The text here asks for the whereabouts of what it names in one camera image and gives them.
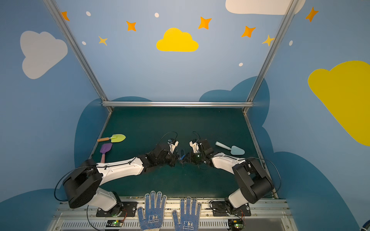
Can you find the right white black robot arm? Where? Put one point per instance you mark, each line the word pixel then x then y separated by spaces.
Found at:
pixel 253 181

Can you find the right green circuit board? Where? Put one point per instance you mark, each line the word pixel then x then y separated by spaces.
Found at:
pixel 235 225

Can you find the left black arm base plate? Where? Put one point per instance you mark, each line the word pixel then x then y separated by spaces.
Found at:
pixel 122 209

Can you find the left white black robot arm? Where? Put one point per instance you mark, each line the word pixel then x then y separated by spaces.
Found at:
pixel 82 185

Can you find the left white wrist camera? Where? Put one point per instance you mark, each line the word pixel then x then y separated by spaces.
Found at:
pixel 173 143

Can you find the horizontal aluminium frame bar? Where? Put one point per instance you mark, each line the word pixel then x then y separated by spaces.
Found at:
pixel 176 104

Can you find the aluminium frame post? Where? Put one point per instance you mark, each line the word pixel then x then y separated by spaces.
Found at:
pixel 282 29
pixel 63 26

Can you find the right aluminium frame post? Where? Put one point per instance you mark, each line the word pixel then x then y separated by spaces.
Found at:
pixel 282 29

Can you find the right blue dotted work glove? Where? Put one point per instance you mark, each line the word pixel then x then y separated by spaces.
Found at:
pixel 188 220

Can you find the green toy spatula wooden handle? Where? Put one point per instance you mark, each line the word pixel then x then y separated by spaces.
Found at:
pixel 114 138

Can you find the green circuit board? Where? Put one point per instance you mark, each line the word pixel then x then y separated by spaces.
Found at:
pixel 235 225
pixel 114 223

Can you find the left aluminium frame post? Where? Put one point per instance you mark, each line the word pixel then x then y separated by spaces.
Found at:
pixel 63 26

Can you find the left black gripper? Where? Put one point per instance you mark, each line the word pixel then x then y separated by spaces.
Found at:
pixel 171 159

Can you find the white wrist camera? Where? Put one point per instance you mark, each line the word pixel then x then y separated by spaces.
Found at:
pixel 195 146
pixel 173 143

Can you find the blue dotted work glove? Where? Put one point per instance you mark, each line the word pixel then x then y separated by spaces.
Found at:
pixel 152 215
pixel 188 220

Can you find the left blue dotted work glove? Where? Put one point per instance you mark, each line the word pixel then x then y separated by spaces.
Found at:
pixel 152 215

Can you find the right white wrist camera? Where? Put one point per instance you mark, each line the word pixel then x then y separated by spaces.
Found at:
pixel 195 146

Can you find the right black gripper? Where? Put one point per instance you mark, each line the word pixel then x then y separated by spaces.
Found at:
pixel 192 158

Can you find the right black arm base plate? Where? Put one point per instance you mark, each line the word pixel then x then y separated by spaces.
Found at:
pixel 223 209

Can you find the purple toy spatula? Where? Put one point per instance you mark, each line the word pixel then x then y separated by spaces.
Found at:
pixel 104 149

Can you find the light blue toy spatula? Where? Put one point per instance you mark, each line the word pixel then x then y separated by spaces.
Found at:
pixel 234 150

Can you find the left green circuit board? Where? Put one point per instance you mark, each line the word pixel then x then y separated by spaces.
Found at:
pixel 114 223

